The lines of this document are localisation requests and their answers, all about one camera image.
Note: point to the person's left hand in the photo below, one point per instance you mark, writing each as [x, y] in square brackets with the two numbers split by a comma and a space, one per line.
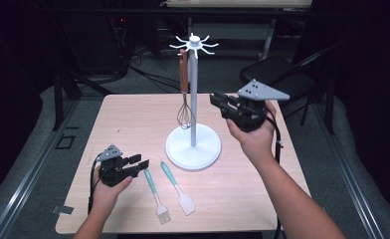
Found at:
[105, 195]

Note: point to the white utensil rack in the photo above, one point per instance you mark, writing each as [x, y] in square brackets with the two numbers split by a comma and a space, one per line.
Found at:
[193, 139]

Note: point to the person's right hand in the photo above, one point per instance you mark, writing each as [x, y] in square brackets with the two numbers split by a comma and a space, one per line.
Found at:
[257, 142]

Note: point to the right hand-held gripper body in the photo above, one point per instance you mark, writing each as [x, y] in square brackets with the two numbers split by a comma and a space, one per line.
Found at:
[249, 114]

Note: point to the aluminium floor rail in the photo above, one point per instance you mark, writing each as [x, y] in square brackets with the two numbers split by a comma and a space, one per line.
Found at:
[349, 179]
[17, 195]

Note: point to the black folding chair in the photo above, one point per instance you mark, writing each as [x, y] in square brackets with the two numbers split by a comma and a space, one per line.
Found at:
[269, 66]

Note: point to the white background table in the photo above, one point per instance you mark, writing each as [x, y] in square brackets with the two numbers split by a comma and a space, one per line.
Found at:
[239, 3]

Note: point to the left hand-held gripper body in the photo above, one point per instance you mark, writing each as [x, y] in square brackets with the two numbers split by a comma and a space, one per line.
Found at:
[111, 172]

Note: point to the grey tape piece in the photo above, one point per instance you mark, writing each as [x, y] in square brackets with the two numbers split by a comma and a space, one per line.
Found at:
[62, 209]

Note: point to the black metal stand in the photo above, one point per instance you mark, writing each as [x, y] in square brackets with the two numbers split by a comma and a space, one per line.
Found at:
[58, 106]

